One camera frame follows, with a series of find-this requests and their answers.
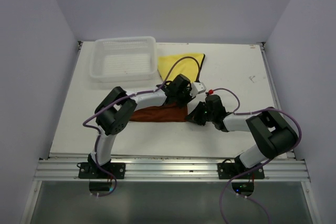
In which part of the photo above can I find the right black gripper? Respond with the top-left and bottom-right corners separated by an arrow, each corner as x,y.
184,101 -> 215,126

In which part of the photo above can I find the brown towel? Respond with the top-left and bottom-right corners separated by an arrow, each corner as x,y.
130,103 -> 188,123

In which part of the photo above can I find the yellow towel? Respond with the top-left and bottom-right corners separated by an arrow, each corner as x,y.
157,53 -> 205,82

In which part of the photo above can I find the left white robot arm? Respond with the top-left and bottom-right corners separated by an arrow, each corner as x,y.
83,74 -> 204,178

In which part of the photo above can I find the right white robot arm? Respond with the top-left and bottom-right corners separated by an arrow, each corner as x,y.
185,94 -> 302,178

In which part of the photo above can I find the white plastic basket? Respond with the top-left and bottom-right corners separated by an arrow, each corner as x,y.
89,36 -> 158,83

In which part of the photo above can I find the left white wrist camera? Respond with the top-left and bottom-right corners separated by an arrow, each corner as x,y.
190,82 -> 206,98

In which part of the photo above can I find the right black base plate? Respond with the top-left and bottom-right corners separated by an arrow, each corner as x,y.
217,159 -> 265,179

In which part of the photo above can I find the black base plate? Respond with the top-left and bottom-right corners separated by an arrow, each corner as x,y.
77,162 -> 126,179
217,159 -> 265,179

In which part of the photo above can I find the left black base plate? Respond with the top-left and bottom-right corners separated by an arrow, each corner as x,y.
77,162 -> 126,179

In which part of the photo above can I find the aluminium mounting rail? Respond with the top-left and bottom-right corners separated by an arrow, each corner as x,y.
34,156 -> 310,182

